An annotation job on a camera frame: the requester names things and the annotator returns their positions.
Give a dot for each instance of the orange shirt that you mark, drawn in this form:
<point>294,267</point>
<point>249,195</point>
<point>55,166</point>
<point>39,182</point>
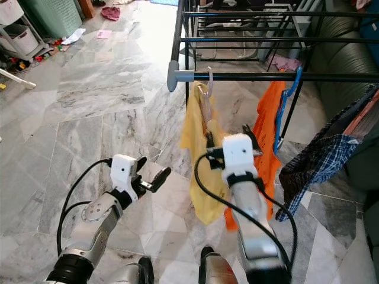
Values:
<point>269,118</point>

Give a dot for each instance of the yellow shirt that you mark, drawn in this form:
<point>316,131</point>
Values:
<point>204,177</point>

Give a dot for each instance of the robot right leg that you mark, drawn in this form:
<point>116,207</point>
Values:
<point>219,272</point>

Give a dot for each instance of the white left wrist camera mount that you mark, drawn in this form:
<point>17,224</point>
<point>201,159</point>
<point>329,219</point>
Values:
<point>123,171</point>

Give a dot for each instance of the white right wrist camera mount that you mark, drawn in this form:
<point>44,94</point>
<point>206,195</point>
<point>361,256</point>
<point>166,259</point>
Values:
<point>237,157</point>

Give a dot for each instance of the blue plaid shirt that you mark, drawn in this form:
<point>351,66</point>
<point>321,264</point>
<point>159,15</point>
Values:
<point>314,165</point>

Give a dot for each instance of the robot leg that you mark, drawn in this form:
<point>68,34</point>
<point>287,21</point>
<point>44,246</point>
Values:
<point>219,272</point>
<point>133,275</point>

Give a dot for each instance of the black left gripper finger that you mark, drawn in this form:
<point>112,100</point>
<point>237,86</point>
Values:
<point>160,179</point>
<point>141,164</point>

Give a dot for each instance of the white crumpled paper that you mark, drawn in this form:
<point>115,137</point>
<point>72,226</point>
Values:
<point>74,36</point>

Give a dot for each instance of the black metal clothes rack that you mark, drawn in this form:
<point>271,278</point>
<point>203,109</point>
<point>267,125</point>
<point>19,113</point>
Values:
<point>243,76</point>

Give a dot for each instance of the robot left leg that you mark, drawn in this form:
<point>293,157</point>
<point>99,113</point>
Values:
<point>133,275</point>

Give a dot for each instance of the magenta cloth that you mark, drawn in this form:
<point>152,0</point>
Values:
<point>111,13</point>

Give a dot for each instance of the green leather sofa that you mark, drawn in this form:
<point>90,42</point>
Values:
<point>343,53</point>

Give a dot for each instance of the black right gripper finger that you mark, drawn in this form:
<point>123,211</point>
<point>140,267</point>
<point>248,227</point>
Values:
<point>254,134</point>

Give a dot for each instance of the green cabinet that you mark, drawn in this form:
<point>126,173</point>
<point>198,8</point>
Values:
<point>50,15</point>

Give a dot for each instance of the light purple cloth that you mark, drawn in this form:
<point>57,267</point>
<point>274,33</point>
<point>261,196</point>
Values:
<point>285,63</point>

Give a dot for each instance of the pink paper sheet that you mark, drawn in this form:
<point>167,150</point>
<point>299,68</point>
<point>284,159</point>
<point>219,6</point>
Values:
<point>104,34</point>

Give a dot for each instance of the white plastic pole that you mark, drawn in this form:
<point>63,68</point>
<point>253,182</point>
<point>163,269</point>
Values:
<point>18,78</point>

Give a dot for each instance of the blue plastic hanger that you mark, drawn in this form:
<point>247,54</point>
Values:
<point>279,115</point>

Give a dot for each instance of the white drawer cart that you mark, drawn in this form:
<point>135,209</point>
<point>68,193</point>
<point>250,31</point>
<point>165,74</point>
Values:
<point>23,38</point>

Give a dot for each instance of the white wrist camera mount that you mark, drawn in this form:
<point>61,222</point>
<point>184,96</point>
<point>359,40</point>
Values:
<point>237,157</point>
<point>123,171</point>

